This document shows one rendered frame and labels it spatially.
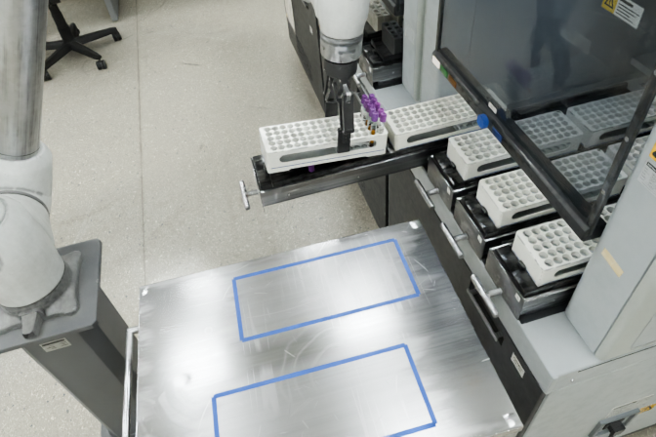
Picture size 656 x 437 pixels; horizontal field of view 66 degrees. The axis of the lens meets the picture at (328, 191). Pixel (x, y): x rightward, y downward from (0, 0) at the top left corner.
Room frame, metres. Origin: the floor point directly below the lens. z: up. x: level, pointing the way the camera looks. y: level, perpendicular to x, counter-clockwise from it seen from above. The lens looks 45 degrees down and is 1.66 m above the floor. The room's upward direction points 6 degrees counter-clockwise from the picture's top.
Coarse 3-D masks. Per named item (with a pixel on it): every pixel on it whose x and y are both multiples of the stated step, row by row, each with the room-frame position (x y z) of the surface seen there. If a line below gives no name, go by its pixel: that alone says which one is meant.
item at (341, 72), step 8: (328, 64) 0.94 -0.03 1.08; (336, 64) 0.93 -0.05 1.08; (344, 64) 0.93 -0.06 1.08; (352, 64) 0.94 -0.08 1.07; (328, 72) 0.94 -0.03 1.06; (336, 72) 0.93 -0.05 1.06; (344, 72) 0.93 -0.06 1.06; (352, 72) 0.94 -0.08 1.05; (336, 80) 0.96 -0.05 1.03; (344, 80) 0.93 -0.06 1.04
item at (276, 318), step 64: (320, 256) 0.64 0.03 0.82; (384, 256) 0.62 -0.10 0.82; (192, 320) 0.52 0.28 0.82; (256, 320) 0.51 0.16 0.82; (320, 320) 0.49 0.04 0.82; (384, 320) 0.48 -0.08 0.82; (448, 320) 0.46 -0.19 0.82; (128, 384) 0.43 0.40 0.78; (192, 384) 0.40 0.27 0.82; (256, 384) 0.38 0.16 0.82; (320, 384) 0.37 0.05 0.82; (384, 384) 0.36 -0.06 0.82; (448, 384) 0.35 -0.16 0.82
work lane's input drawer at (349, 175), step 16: (432, 144) 0.96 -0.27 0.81; (256, 160) 0.96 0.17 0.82; (352, 160) 0.94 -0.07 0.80; (368, 160) 0.92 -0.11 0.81; (384, 160) 0.92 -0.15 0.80; (400, 160) 0.93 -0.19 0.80; (416, 160) 0.94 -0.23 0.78; (256, 176) 0.92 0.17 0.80; (272, 176) 0.92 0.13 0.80; (288, 176) 0.91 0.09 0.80; (304, 176) 0.89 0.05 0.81; (320, 176) 0.89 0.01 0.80; (336, 176) 0.89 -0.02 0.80; (352, 176) 0.90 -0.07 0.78; (368, 176) 0.91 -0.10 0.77; (256, 192) 0.92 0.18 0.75; (272, 192) 0.86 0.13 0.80; (288, 192) 0.87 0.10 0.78; (304, 192) 0.88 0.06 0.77
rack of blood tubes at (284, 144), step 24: (312, 120) 1.00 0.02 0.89; (336, 120) 1.01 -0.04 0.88; (360, 120) 1.00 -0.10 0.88; (264, 144) 0.91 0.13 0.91; (288, 144) 0.91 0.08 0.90; (312, 144) 0.91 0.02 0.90; (336, 144) 0.91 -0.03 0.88; (360, 144) 0.94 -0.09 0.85; (384, 144) 0.94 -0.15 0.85; (288, 168) 0.89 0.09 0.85
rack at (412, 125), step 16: (448, 96) 1.08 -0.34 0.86; (400, 112) 1.03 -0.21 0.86; (416, 112) 1.03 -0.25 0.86; (432, 112) 1.02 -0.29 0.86; (448, 112) 1.01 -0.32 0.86; (464, 112) 1.00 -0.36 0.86; (400, 128) 0.97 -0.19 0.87; (416, 128) 0.97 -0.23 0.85; (432, 128) 0.96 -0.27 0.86; (448, 128) 1.02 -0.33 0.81; (464, 128) 1.00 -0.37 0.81; (480, 128) 0.99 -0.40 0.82; (400, 144) 0.95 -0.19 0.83; (416, 144) 0.95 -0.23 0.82
